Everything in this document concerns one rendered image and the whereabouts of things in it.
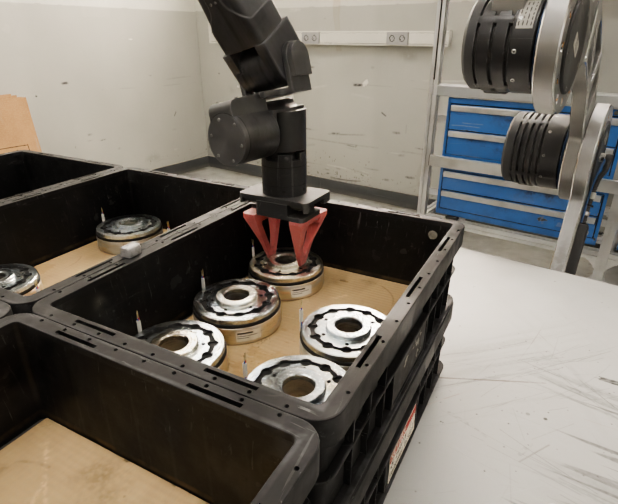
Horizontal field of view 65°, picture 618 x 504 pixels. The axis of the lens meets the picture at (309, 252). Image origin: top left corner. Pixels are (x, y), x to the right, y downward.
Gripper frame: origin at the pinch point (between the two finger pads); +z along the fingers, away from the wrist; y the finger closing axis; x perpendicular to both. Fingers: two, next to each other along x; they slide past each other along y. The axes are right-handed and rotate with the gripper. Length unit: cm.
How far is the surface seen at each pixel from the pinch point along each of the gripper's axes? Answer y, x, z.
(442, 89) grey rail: -28, 181, -5
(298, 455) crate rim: 21.8, -33.4, -5.6
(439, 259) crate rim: 21.5, -3.7, -5.7
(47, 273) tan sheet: -31.8, -14.9, 3.9
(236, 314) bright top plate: 2.1, -14.1, 1.2
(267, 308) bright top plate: 4.7, -11.7, 1.0
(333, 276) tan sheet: 4.9, 4.7, 4.1
